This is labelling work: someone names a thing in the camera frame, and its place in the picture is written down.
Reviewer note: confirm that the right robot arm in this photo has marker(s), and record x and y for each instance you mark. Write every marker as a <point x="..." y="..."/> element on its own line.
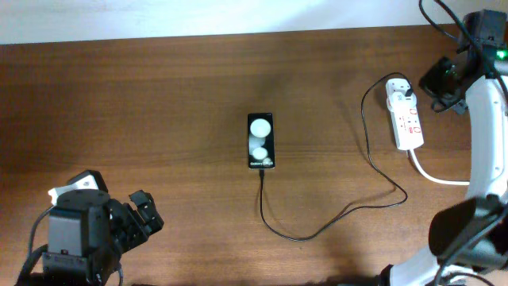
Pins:
<point x="469" y="238"/>

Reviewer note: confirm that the black smartphone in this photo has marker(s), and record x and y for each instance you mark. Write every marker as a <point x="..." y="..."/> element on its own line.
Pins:
<point x="261" y="141"/>

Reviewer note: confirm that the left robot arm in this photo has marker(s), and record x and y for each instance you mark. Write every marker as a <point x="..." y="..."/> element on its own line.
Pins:
<point x="88" y="232"/>

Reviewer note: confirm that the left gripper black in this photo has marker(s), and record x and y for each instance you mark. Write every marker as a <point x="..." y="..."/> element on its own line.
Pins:
<point x="140" y="226"/>

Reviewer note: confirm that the white power strip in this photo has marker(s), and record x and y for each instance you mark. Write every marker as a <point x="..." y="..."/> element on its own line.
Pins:
<point x="407" y="129"/>

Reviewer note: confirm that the white charger adapter plug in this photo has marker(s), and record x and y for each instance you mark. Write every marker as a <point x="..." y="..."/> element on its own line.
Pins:
<point x="400" y="95"/>

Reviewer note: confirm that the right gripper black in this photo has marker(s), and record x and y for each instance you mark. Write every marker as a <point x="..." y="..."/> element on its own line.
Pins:
<point x="427" y="82"/>

